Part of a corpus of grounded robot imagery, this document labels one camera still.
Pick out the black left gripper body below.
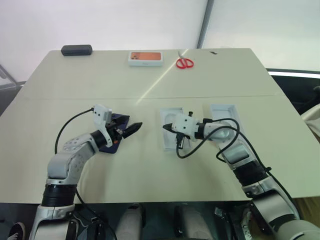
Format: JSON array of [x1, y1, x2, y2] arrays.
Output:
[[107, 119, 126, 145]]

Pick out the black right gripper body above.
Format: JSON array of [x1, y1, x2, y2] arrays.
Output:
[[174, 131, 193, 151]]

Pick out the dark blue phone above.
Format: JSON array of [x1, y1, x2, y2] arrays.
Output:
[[97, 113, 131, 155]]

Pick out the white phone box lid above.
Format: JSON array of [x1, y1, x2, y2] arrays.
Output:
[[209, 103, 243, 133]]

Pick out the white phone box base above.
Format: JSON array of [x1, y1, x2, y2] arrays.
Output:
[[159, 106, 191, 153]]

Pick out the orange print phone box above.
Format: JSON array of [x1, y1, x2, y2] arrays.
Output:
[[128, 51, 165, 68]]

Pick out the black oblong case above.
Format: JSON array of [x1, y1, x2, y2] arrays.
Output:
[[61, 44, 94, 57]]

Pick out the grey rounded shape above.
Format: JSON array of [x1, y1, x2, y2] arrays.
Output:
[[116, 203, 147, 240]]

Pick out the grey metal pole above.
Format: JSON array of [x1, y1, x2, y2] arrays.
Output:
[[196, 0, 216, 49]]

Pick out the dark grey chair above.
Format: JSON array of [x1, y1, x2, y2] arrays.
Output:
[[0, 63, 26, 116]]

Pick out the black desk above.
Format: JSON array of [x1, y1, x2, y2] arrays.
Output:
[[266, 67, 320, 113]]

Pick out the beige cloth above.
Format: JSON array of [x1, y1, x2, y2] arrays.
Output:
[[299, 104, 320, 139]]

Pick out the black white sneaker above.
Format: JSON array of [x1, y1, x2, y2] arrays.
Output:
[[7, 221, 27, 240]]

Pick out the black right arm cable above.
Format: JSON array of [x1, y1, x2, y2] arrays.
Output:
[[175, 117, 301, 218]]

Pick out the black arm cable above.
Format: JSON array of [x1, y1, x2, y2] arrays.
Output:
[[54, 107, 118, 240], [175, 117, 301, 218]]

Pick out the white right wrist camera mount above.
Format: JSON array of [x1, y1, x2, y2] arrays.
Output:
[[172, 113, 201, 140]]

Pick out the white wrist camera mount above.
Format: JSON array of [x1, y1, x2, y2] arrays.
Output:
[[92, 104, 113, 147], [172, 113, 201, 140]]

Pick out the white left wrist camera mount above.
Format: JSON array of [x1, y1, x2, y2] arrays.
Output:
[[92, 104, 113, 147]]

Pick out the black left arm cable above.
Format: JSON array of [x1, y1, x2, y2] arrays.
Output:
[[54, 107, 118, 240]]

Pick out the red handled scissors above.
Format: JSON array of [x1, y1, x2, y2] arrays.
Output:
[[175, 49, 195, 70]]

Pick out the black strap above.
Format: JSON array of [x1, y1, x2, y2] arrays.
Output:
[[65, 219, 80, 240]]

